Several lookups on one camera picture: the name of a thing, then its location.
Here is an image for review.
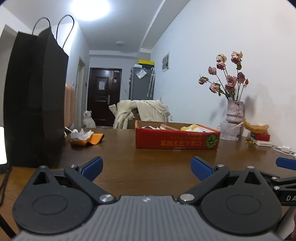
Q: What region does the yellow box on fridge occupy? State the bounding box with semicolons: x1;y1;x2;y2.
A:
138;60;154;65

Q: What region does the ceiling lamp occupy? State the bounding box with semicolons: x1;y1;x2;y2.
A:
69;0;111;22

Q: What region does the brown paper liners stack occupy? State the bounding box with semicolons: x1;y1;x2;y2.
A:
243;118;269;133

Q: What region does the beige jacket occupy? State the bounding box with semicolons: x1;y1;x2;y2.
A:
109;100;171;129

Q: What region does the white charger with cable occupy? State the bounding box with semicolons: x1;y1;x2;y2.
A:
273;146;296;159

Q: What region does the white crumpled mask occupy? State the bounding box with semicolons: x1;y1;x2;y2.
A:
70;129;94;141

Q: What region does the grey refrigerator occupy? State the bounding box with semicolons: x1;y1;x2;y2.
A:
129;67;155;100

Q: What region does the pink brown layered sponge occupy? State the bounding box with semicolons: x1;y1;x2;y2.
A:
159;123;180;131

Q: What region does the pink suitcase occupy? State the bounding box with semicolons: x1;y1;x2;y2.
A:
64;83;75;127

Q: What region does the wall electrical panel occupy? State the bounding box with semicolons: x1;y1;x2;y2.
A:
162;52;170;72

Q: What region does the yellow white plush toy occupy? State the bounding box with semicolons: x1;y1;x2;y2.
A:
180;124;213;133

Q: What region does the clear plastic cup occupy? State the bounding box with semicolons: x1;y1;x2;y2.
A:
219;123;242;141

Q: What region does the dried pink flower bouquet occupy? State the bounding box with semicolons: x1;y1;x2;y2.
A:
198;51;249;102

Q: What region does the black paper bag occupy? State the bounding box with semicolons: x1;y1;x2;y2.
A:
4;27;68;168

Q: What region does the red cigarette pack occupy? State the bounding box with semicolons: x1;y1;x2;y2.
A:
250;132;270;142

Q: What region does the orange pouch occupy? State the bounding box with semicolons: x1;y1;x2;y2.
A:
70;133;104;147

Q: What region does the wooden chair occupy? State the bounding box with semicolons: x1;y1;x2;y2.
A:
127;108;141;129

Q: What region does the white cigarette box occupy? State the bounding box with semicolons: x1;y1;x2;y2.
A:
251;138;273;147

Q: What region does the red cardboard box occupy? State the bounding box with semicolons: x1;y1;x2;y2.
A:
135;120;220;150

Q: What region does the white dog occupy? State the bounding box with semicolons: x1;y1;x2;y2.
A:
83;110;96;128

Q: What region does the pink ceramic vase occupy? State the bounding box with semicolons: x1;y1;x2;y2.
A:
226;100;244;124

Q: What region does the dark entrance door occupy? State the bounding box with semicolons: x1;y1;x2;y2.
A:
87;68;121;126

